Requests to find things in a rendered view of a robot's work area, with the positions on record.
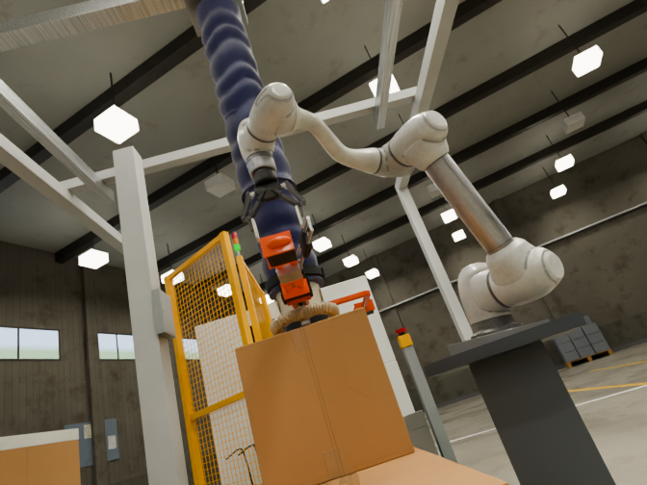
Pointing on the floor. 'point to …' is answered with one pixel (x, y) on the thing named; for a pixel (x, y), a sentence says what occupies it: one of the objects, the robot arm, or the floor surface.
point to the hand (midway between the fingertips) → (279, 230)
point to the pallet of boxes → (582, 344)
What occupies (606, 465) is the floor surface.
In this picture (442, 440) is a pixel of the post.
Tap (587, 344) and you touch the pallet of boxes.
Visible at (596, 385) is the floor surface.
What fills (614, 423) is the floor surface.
